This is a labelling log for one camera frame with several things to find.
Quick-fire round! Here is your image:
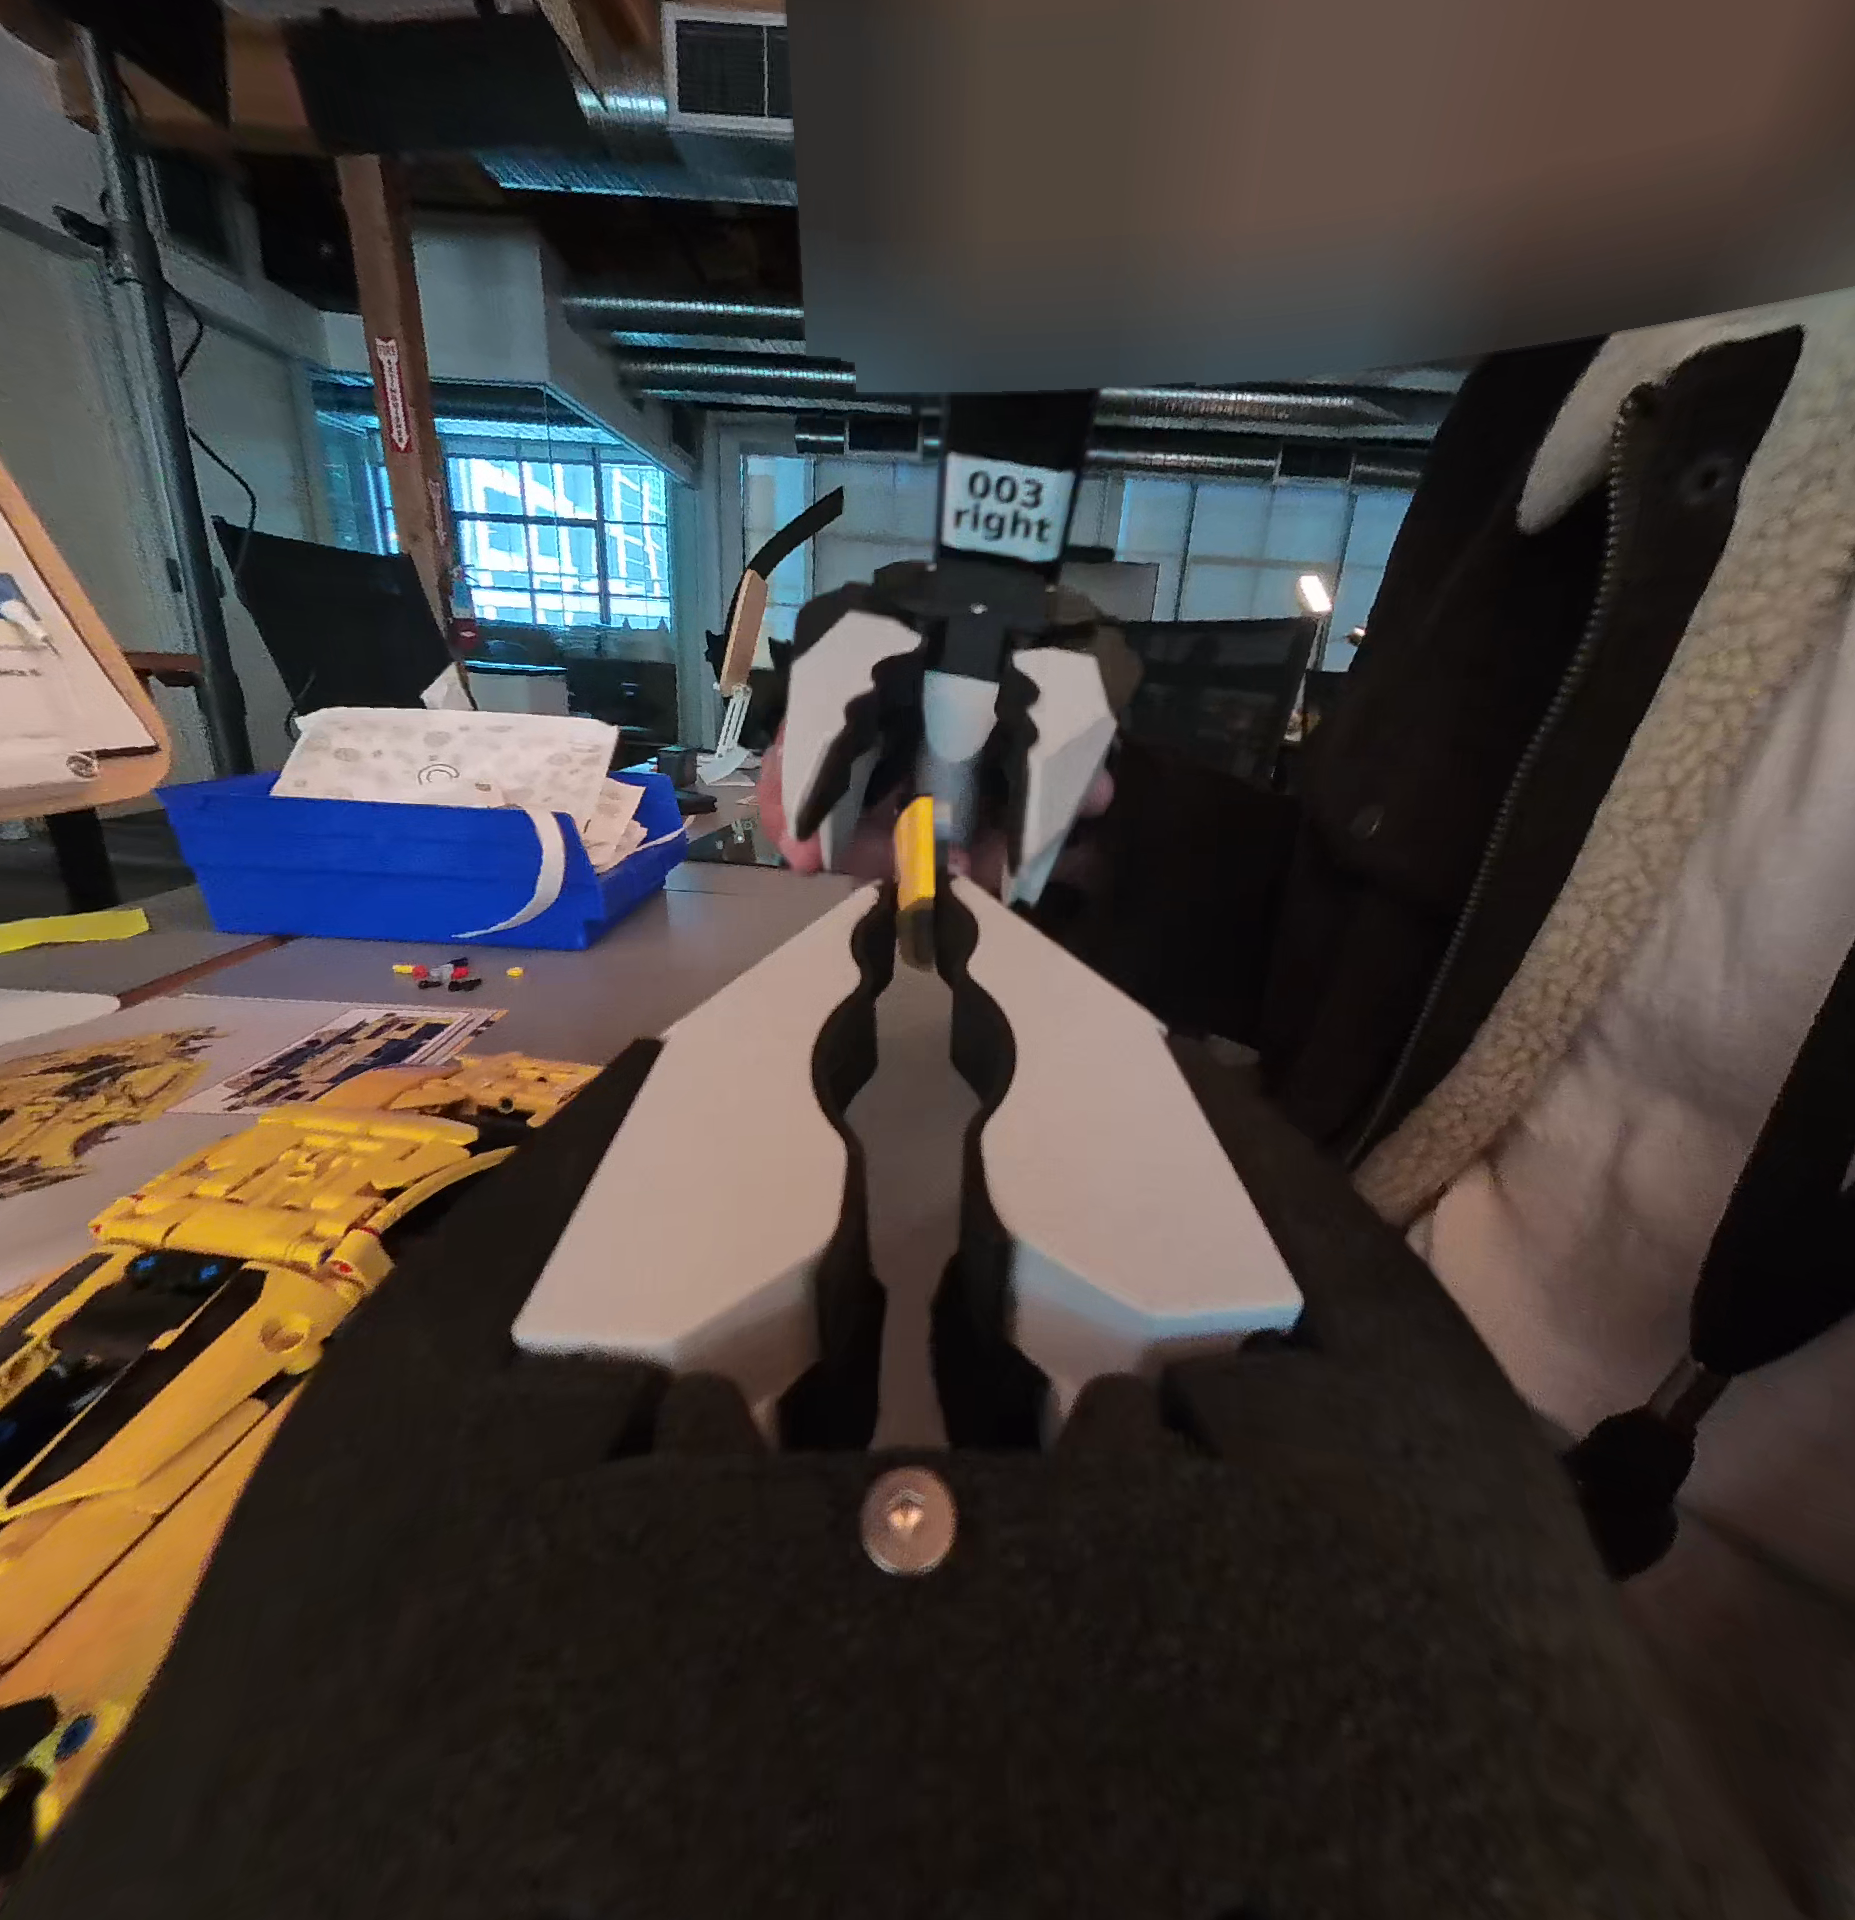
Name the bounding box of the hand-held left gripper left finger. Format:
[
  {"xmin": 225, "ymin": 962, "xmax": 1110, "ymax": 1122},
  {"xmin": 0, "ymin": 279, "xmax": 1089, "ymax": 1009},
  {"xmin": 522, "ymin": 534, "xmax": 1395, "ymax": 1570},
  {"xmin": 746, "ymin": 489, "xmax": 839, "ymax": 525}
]
[{"xmin": 510, "ymin": 882, "xmax": 887, "ymax": 1449}]

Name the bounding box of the yellow toy brick car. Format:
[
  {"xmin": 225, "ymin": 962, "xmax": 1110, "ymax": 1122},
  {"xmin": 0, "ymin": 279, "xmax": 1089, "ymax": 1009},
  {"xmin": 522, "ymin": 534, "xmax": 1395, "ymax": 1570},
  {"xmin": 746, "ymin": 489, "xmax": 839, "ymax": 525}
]
[{"xmin": 0, "ymin": 1055, "xmax": 605, "ymax": 1879}]

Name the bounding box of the black shoulder strap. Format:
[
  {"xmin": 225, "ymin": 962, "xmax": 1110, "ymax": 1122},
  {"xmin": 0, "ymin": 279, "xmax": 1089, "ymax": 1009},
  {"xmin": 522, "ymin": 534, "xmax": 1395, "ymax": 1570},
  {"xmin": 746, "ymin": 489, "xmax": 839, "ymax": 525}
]
[{"xmin": 1563, "ymin": 959, "xmax": 1855, "ymax": 1581}]

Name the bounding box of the white paper strip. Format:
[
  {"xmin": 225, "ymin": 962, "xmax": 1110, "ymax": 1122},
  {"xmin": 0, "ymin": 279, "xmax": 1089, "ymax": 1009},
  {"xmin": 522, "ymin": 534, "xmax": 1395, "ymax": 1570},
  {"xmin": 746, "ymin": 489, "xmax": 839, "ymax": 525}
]
[{"xmin": 461, "ymin": 811, "xmax": 573, "ymax": 941}]

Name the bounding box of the curved wood and black lamp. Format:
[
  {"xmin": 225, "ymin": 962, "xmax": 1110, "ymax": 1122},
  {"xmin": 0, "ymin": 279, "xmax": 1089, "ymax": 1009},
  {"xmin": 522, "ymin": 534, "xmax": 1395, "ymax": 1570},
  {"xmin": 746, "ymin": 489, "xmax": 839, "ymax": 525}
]
[{"xmin": 698, "ymin": 486, "xmax": 849, "ymax": 788}]

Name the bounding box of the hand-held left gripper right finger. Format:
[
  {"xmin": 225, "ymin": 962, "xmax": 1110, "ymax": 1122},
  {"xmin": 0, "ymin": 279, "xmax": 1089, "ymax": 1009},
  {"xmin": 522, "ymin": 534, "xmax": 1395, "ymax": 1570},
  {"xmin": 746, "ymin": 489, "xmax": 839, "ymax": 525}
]
[{"xmin": 931, "ymin": 880, "xmax": 1307, "ymax": 1449}]

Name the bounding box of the blue plastic bin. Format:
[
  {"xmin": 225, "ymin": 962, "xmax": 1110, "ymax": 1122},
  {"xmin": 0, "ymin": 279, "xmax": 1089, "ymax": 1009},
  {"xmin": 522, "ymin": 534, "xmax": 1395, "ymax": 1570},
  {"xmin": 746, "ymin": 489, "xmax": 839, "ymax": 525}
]
[{"xmin": 158, "ymin": 771, "xmax": 691, "ymax": 957}]

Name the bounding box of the open instruction booklet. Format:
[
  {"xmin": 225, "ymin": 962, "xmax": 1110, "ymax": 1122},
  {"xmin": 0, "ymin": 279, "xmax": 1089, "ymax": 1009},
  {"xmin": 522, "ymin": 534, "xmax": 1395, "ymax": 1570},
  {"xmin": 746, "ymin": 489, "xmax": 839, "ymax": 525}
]
[{"xmin": 0, "ymin": 990, "xmax": 269, "ymax": 1310}]

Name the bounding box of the wooden post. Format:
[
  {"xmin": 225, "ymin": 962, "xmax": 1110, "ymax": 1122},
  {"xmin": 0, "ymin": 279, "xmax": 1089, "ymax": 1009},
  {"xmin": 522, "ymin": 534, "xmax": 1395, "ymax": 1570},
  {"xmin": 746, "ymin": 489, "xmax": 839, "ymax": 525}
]
[{"xmin": 333, "ymin": 150, "xmax": 472, "ymax": 709}]

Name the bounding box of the large window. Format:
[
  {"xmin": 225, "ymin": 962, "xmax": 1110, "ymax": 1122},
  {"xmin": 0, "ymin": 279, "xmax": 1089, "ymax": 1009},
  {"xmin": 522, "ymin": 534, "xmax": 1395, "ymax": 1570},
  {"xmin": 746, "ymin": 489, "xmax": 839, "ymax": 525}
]
[{"xmin": 440, "ymin": 451, "xmax": 675, "ymax": 632}]

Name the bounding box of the yellow paper strip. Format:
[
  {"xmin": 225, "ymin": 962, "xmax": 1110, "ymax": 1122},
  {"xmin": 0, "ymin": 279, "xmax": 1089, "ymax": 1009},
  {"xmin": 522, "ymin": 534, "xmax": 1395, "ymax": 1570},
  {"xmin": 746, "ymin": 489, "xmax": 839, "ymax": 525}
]
[{"xmin": 0, "ymin": 907, "xmax": 152, "ymax": 959}]

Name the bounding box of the grey desk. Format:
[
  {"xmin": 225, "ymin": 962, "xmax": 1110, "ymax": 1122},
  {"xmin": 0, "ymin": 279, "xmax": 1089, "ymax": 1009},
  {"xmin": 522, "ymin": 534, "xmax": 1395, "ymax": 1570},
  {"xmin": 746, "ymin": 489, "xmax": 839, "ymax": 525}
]
[{"xmin": 0, "ymin": 780, "xmax": 898, "ymax": 1352}]

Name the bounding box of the yellow and black brick assembly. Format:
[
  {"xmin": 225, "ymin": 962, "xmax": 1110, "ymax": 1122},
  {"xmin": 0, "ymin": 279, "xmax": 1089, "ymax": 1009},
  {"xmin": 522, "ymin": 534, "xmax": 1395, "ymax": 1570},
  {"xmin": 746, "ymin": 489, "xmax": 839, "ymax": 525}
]
[{"xmin": 891, "ymin": 795, "xmax": 953, "ymax": 965}]

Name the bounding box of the white patterned paper bag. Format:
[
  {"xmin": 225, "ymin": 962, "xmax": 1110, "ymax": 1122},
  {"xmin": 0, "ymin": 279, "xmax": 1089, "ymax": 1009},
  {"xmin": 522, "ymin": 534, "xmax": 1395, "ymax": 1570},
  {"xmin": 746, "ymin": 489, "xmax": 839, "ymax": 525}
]
[{"xmin": 271, "ymin": 708, "xmax": 653, "ymax": 876}]

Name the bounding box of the wooden instruction board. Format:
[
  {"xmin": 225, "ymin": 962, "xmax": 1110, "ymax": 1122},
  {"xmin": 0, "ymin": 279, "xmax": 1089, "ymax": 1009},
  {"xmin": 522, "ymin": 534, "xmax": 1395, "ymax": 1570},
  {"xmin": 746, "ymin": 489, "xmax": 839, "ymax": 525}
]
[{"xmin": 0, "ymin": 412, "xmax": 172, "ymax": 832}]

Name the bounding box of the grey wall pipe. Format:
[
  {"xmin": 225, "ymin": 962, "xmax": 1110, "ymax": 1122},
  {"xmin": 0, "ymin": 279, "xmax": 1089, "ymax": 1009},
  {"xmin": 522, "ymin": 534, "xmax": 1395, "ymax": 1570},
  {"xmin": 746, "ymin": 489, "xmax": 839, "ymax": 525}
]
[{"xmin": 80, "ymin": 32, "xmax": 257, "ymax": 784}]

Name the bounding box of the person's right hand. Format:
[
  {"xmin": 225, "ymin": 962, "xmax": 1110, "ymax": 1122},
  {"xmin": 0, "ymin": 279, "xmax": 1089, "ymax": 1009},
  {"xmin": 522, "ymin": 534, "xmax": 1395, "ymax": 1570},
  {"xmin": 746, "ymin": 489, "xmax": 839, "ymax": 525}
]
[{"xmin": 752, "ymin": 737, "xmax": 1127, "ymax": 912}]

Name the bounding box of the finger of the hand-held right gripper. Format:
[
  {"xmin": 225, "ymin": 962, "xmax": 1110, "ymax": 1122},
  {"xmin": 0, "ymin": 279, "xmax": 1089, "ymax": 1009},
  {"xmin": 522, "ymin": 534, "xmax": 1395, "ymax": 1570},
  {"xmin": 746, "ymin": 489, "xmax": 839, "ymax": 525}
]
[
  {"xmin": 789, "ymin": 608, "xmax": 930, "ymax": 876},
  {"xmin": 1005, "ymin": 645, "xmax": 1125, "ymax": 909}
]

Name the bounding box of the white air vent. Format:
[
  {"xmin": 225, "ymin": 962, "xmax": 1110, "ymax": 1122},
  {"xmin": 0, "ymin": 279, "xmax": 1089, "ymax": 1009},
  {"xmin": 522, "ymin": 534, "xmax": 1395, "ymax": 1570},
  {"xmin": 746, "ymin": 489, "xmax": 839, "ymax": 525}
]
[{"xmin": 660, "ymin": 7, "xmax": 796, "ymax": 138}]

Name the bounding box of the white shirt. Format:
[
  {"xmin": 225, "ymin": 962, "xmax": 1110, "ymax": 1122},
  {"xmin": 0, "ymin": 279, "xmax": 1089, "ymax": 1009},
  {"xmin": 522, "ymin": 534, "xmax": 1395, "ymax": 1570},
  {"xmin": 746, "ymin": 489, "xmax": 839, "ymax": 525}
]
[{"xmin": 1407, "ymin": 329, "xmax": 1855, "ymax": 1920}]

